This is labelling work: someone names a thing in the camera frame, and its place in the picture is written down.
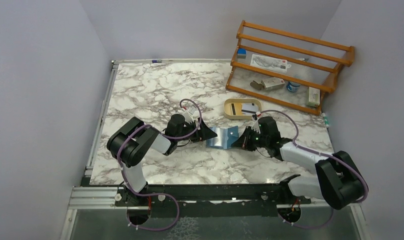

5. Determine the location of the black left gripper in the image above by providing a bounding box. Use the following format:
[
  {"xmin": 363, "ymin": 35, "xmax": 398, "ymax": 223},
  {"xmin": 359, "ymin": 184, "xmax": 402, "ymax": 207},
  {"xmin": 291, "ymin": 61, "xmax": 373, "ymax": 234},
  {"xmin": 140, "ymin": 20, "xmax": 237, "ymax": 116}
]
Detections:
[{"xmin": 176, "ymin": 117, "xmax": 217, "ymax": 143}]

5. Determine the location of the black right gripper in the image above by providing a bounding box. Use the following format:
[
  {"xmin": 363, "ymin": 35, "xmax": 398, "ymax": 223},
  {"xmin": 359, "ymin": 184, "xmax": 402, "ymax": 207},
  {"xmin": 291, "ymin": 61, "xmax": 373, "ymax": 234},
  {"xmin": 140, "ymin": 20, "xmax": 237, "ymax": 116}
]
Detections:
[{"xmin": 232, "ymin": 125, "xmax": 269, "ymax": 152}]

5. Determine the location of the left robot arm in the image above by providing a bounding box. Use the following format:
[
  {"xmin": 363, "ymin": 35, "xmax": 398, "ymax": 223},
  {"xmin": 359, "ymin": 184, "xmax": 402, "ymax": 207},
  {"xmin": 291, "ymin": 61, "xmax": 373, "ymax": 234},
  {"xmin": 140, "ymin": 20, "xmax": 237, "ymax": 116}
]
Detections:
[{"xmin": 107, "ymin": 113, "xmax": 217, "ymax": 206}]

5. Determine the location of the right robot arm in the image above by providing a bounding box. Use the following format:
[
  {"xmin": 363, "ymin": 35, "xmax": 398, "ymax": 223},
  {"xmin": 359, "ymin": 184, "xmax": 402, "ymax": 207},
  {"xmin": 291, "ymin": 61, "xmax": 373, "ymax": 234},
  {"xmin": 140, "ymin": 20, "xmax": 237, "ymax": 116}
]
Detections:
[{"xmin": 231, "ymin": 116, "xmax": 368, "ymax": 210}]

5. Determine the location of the grey card upper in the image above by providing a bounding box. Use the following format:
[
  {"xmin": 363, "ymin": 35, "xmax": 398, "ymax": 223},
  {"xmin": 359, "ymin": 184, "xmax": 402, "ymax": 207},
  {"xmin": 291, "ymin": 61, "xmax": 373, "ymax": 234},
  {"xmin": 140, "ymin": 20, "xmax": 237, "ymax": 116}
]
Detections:
[{"xmin": 241, "ymin": 103, "xmax": 259, "ymax": 115}]

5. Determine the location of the gold card with stripe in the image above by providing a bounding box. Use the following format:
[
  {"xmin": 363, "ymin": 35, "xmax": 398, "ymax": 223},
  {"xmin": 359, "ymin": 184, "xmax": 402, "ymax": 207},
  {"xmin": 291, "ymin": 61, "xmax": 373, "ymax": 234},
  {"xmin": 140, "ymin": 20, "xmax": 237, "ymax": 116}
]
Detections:
[{"xmin": 230, "ymin": 103, "xmax": 244, "ymax": 116}]

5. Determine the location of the cream oval tray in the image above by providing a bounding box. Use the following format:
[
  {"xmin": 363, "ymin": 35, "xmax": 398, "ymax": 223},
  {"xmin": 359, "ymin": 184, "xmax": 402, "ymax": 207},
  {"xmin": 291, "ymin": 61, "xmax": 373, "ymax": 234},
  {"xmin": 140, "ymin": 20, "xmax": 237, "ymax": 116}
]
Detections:
[{"xmin": 224, "ymin": 98, "xmax": 262, "ymax": 120}]

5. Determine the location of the olive tape dispenser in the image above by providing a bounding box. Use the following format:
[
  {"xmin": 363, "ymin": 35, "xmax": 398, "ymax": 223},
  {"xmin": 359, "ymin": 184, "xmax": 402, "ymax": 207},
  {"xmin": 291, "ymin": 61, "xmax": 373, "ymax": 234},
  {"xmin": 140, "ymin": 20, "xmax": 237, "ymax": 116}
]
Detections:
[{"xmin": 250, "ymin": 81, "xmax": 264, "ymax": 91}]

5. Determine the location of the grey stapler box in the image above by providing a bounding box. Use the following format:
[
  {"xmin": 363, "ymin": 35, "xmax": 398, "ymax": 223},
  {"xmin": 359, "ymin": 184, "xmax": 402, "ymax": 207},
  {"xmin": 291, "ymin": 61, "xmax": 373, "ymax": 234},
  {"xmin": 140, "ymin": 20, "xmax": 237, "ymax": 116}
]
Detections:
[{"xmin": 261, "ymin": 77, "xmax": 285, "ymax": 91}]

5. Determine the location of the green white small box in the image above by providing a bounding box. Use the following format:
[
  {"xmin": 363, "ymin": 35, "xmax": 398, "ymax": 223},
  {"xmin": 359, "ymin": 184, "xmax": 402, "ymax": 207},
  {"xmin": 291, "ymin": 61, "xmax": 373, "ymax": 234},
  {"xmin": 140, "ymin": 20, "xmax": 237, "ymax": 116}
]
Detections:
[{"xmin": 306, "ymin": 87, "xmax": 321, "ymax": 108}]

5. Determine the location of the white printed flat package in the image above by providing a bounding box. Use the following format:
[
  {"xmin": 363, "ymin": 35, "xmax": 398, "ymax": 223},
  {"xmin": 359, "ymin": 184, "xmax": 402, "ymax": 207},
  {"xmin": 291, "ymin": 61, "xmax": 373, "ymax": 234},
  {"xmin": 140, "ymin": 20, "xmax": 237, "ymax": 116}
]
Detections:
[{"xmin": 250, "ymin": 54, "xmax": 291, "ymax": 73}]

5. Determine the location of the green white tube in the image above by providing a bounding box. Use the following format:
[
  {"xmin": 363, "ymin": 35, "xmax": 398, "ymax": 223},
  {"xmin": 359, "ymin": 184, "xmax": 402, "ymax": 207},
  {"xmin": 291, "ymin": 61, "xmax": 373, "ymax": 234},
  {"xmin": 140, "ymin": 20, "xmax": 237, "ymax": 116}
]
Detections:
[{"xmin": 321, "ymin": 112, "xmax": 330, "ymax": 128}]

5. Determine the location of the blue grey eraser block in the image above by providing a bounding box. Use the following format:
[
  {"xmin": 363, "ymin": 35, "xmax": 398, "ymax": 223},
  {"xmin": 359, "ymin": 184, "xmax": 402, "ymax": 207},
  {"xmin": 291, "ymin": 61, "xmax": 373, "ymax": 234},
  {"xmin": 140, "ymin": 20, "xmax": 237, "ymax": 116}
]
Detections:
[{"xmin": 237, "ymin": 48, "xmax": 247, "ymax": 59}]

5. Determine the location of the orange wooden shelf rack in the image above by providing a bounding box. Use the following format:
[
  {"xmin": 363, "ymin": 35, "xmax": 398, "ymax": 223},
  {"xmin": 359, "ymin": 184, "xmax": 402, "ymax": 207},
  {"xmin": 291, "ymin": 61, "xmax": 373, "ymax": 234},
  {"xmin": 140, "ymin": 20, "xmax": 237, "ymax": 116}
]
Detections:
[{"xmin": 225, "ymin": 20, "xmax": 355, "ymax": 115}]

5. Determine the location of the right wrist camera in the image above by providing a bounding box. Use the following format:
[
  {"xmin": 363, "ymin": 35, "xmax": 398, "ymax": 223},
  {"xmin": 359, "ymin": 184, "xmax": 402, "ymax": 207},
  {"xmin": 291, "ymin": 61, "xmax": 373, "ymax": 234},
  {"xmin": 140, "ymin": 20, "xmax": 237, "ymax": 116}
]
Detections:
[{"xmin": 251, "ymin": 118, "xmax": 261, "ymax": 133}]

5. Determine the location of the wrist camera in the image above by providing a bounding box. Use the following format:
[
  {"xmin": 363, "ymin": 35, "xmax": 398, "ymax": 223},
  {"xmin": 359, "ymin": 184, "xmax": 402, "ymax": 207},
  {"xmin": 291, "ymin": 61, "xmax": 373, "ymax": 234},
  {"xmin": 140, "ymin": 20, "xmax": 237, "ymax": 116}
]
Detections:
[
  {"xmin": 182, "ymin": 111, "xmax": 194, "ymax": 123},
  {"xmin": 251, "ymin": 118, "xmax": 261, "ymax": 133}
]

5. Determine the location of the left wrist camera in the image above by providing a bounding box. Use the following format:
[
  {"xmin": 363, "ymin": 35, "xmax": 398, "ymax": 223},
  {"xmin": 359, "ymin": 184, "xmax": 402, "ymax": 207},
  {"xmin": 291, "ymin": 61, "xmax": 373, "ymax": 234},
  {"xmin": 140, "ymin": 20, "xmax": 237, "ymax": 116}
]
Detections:
[{"xmin": 182, "ymin": 111, "xmax": 194, "ymax": 123}]

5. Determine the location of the aluminium frame rail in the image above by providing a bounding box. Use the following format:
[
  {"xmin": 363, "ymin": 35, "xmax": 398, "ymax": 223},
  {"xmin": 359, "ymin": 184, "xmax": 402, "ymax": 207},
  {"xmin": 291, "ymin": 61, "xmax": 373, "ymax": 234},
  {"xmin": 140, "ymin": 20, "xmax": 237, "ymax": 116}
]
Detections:
[{"xmin": 62, "ymin": 59, "xmax": 368, "ymax": 240}]

